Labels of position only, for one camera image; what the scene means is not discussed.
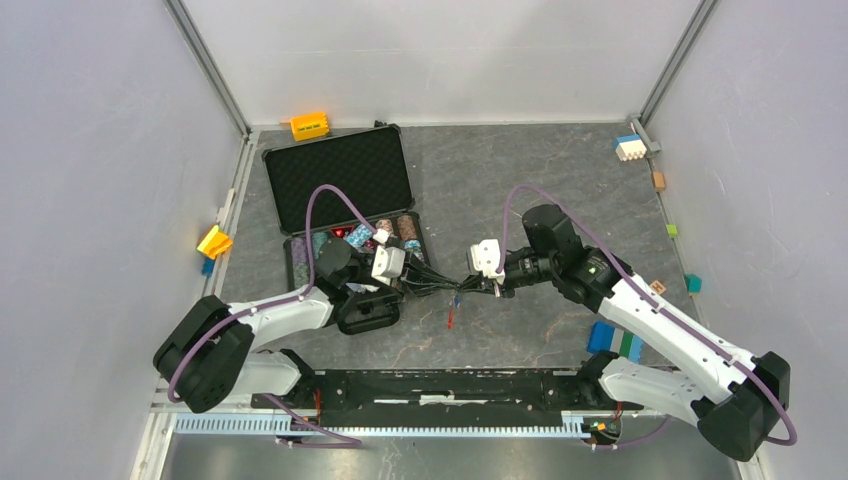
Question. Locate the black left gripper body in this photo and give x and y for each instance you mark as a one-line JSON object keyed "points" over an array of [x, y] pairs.
{"points": [[359, 276]]}

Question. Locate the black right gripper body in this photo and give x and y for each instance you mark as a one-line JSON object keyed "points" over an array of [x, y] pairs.
{"points": [[524, 268]]}

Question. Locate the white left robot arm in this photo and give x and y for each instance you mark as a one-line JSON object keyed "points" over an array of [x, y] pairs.
{"points": [[219, 350]]}

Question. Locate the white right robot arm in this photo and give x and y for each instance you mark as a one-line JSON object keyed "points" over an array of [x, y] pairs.
{"points": [[733, 397]]}

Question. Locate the black poker chip case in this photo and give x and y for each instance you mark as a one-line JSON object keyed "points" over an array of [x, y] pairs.
{"points": [[342, 187]]}

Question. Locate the blue green white brick stack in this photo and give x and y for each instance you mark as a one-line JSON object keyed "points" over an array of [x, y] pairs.
{"points": [[605, 337]]}

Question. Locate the wooden letter cube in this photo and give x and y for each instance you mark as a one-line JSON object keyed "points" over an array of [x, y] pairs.
{"points": [[658, 287]]}

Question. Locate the yellow orange toy block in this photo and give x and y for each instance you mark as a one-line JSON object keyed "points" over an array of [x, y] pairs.
{"points": [[214, 243]]}

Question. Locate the small blue block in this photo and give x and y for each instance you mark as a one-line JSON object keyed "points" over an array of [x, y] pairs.
{"points": [[208, 267]]}

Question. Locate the blue white toy block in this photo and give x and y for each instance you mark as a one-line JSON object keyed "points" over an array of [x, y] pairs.
{"points": [[630, 147]]}

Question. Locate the teal small cube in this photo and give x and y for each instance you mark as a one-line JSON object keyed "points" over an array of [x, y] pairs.
{"points": [[693, 283]]}

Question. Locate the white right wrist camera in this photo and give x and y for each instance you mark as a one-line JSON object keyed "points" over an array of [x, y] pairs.
{"points": [[484, 258]]}

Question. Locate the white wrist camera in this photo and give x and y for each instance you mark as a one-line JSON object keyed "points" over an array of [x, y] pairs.
{"points": [[484, 258], [389, 258]]}

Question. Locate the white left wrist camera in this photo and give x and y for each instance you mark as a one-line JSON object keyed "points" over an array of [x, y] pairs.
{"points": [[389, 258]]}

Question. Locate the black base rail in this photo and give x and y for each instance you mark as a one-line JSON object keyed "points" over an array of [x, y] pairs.
{"points": [[445, 398]]}

